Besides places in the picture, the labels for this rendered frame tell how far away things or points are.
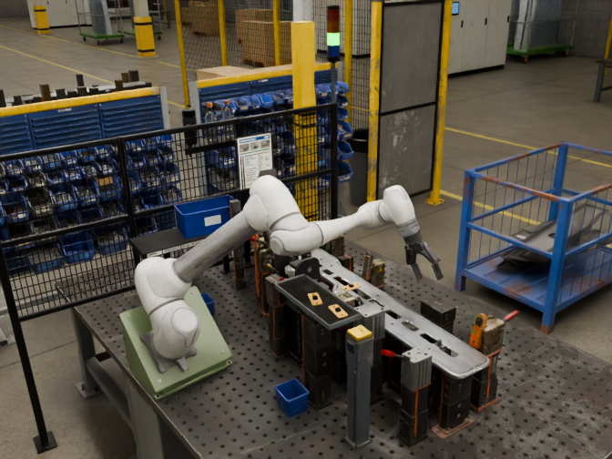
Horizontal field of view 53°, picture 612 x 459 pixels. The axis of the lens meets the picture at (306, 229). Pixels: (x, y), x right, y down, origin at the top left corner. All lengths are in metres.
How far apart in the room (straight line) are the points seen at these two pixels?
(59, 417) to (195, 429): 1.51
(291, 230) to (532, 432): 1.14
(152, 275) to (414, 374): 1.07
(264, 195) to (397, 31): 3.55
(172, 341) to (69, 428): 1.42
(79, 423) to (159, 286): 1.46
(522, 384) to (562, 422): 0.23
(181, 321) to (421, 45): 4.05
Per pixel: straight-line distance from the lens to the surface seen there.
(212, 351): 2.66
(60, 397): 3.94
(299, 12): 7.40
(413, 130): 5.95
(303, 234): 2.17
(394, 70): 5.60
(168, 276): 2.41
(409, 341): 2.29
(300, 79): 3.48
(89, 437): 3.60
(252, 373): 2.65
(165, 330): 2.39
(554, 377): 2.76
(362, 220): 2.58
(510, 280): 4.65
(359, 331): 2.04
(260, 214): 2.21
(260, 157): 3.37
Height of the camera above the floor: 2.27
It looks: 23 degrees down
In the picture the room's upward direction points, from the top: 1 degrees counter-clockwise
